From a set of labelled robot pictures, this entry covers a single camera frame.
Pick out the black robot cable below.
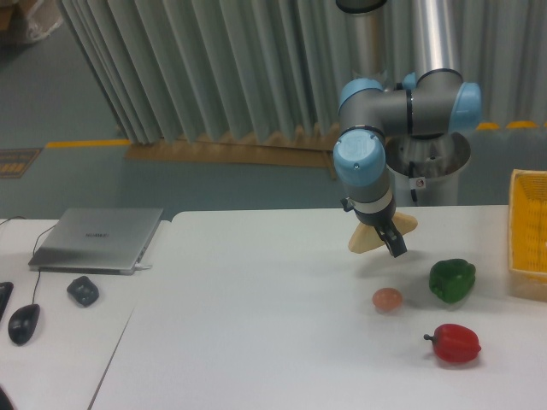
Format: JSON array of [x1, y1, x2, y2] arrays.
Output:
[[407, 160, 419, 207]]

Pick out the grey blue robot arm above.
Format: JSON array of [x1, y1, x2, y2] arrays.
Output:
[[333, 1, 482, 257]]

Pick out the black earbuds case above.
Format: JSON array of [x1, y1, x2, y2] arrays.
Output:
[[67, 276, 100, 308]]

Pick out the brown egg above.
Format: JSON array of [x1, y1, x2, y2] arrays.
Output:
[[372, 288, 403, 312]]

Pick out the plastic wrapped cardboard boxes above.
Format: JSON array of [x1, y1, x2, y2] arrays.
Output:
[[1, 0, 63, 46]]

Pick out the black mouse cable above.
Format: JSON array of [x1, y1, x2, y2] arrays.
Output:
[[0, 215, 59, 306]]

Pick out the silver laptop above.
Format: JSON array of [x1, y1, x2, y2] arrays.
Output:
[[28, 208, 163, 275]]

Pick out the green bell pepper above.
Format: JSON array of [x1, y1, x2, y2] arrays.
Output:
[[428, 259, 476, 304]]

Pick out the yellow plastic basket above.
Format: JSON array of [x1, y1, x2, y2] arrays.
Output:
[[508, 169, 546, 284]]

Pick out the black computer mouse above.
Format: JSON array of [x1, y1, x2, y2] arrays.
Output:
[[8, 303, 40, 346]]

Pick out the triangular bread slice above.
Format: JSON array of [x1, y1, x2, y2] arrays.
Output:
[[348, 212, 418, 254]]

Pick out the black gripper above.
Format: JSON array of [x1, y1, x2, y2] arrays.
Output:
[[341, 196, 407, 258]]

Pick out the grey folding curtain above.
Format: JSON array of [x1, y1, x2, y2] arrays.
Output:
[[58, 1, 546, 144]]

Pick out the brown cardboard sheet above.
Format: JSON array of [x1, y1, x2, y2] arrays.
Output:
[[125, 123, 339, 180]]

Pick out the red bell pepper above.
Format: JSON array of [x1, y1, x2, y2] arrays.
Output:
[[423, 324, 482, 364]]

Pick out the white usb plug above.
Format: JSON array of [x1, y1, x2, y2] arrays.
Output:
[[134, 264, 152, 271]]

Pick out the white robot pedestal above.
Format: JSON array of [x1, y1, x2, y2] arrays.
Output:
[[385, 132, 471, 207]]

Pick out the black keyboard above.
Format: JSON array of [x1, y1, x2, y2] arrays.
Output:
[[0, 282, 14, 319]]

